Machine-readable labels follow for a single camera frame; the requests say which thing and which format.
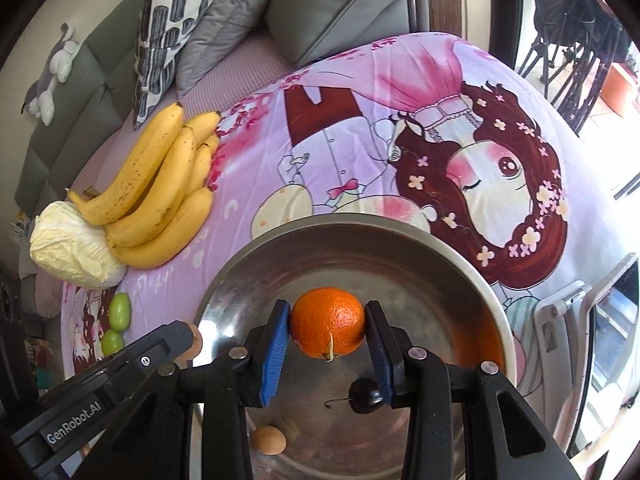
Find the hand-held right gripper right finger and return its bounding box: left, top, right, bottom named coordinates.
left=364, top=300, right=581, bottom=480

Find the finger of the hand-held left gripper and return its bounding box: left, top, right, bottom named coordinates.
left=115, top=324, right=197, bottom=396

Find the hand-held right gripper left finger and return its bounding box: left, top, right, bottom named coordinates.
left=85, top=300, right=293, bottom=480

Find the brown longan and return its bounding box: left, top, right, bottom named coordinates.
left=177, top=324, right=204, bottom=361
left=251, top=426, right=287, bottom=455

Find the dark cherry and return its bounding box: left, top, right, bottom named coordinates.
left=324, top=379, right=385, bottom=415

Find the oblong green jujube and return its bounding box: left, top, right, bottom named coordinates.
left=101, top=330, right=126, bottom=356

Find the round green jujube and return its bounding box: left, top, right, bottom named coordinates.
left=108, top=292, right=132, bottom=332

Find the orange tangerine with stem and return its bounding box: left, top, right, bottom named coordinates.
left=290, top=287, right=367, bottom=362

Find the stainless steel plate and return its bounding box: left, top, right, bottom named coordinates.
left=192, top=213, right=517, bottom=480

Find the napa cabbage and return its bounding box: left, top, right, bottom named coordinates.
left=29, top=201, right=128, bottom=290

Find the yellow banana bunch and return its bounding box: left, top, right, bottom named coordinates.
left=67, top=101, right=223, bottom=269

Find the white folding stand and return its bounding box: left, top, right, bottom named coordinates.
left=532, top=252, right=640, bottom=466

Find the printed cartoon blanket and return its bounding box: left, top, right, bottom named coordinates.
left=60, top=31, right=640, bottom=461

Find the grey sofa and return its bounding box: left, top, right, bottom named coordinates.
left=12, top=0, right=156, bottom=216

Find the grey and white plush toy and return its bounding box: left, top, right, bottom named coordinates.
left=21, top=23, right=81, bottom=127

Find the black and white patterned pillow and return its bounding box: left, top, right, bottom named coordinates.
left=132, top=0, right=236, bottom=131

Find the grey quilted pillow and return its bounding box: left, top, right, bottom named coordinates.
left=175, top=0, right=301, bottom=98

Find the grey leather cushion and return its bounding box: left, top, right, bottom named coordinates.
left=265, top=0, right=431, bottom=65

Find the orange plant pot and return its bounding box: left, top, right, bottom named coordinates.
left=600, top=62, right=640, bottom=118

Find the black chair frame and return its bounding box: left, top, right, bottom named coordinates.
left=515, top=0, right=626, bottom=136

